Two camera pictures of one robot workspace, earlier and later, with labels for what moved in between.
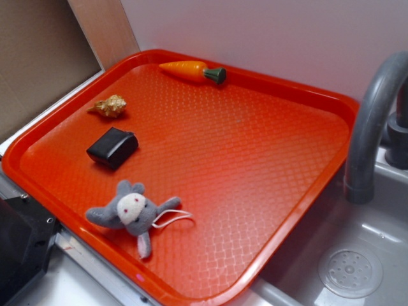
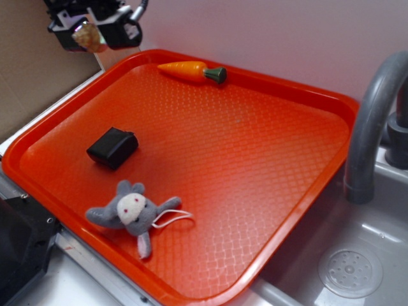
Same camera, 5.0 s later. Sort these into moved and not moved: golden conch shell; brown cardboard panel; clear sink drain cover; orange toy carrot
Moved: golden conch shell
Not moved: orange toy carrot; clear sink drain cover; brown cardboard panel
